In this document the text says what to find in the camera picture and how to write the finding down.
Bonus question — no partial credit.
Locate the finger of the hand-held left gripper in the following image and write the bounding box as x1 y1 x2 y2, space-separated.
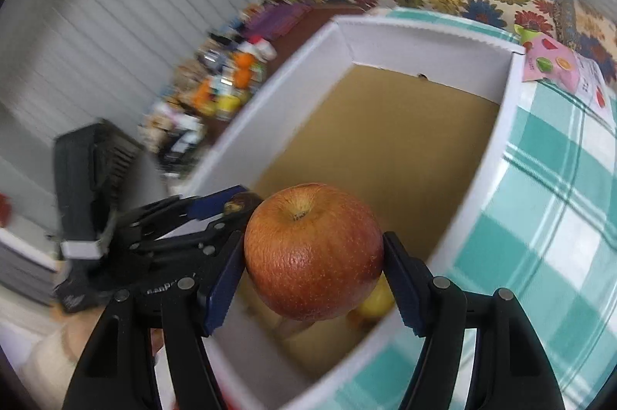
130 221 238 257
120 185 251 228

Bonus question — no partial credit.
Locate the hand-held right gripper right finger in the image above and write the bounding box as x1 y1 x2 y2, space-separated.
382 231 567 410

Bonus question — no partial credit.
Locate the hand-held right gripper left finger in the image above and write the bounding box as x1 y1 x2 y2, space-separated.
60 231 246 410

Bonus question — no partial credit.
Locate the yellow pear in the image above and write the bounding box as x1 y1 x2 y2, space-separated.
347 275 397 329

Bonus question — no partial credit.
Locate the red apple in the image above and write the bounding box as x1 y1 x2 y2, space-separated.
243 183 385 321

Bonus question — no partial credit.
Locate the white cardboard box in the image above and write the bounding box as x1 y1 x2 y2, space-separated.
185 15 526 410

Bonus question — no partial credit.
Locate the person's left forearm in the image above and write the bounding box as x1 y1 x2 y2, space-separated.
22 309 114 396

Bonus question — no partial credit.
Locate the black plastic crate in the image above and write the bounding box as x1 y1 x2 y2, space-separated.
53 118 160 256

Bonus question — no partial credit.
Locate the pile of assorted small goods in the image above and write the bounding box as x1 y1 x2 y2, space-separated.
140 0 314 170

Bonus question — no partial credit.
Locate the grey curtain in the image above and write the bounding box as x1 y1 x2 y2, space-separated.
0 0 338 237

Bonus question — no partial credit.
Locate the pink snack packet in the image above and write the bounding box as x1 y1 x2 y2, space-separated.
513 24 586 93

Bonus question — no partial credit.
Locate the white printed packet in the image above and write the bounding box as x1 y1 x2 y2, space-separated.
576 56 617 124

